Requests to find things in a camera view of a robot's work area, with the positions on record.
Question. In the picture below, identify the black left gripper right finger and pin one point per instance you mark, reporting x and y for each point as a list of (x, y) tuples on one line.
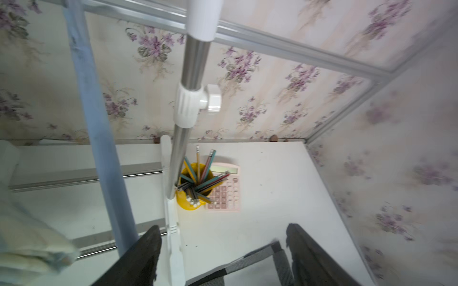
[(311, 264)]

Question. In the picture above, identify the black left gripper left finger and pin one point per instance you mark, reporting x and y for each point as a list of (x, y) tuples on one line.
[(138, 266)]

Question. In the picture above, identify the light blue plastic hanger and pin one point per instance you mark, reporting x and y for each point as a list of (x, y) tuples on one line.
[(98, 126)]

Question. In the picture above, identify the black white checkered scarf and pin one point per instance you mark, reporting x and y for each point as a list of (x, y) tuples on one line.
[(265, 266)]

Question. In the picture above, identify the blue cream plaid scarf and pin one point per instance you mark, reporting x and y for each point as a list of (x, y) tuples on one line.
[(29, 247)]

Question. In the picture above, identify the bundle of pencils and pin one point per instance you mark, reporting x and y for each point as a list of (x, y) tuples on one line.
[(197, 188)]

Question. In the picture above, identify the yellow pencil cup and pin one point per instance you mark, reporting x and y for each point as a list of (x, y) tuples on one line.
[(182, 195)]

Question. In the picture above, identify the pink calculator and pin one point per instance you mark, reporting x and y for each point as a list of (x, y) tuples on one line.
[(228, 194)]

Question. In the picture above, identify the white metal clothes rack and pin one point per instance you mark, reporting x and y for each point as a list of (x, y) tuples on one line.
[(200, 22)]

